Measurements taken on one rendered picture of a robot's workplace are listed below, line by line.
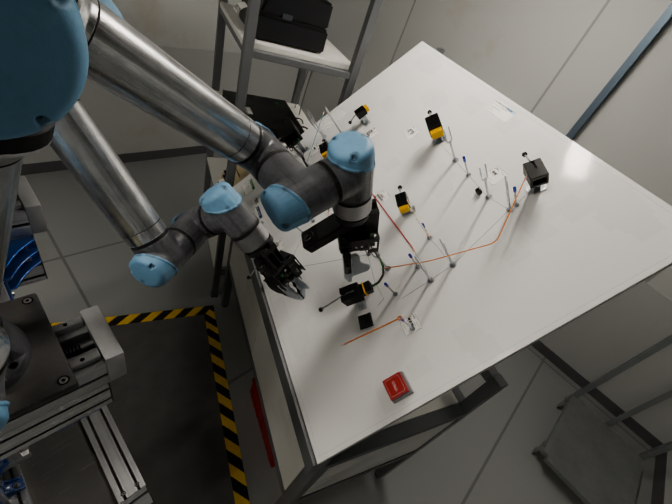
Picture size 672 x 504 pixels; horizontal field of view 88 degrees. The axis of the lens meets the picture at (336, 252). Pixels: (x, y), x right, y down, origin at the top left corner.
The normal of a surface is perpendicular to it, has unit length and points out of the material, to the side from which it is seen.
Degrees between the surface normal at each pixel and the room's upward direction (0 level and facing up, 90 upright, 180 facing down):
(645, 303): 90
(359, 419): 49
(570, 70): 90
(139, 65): 76
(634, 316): 90
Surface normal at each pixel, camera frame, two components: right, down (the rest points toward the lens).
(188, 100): 0.79, 0.38
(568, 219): -0.46, -0.43
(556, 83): -0.69, 0.30
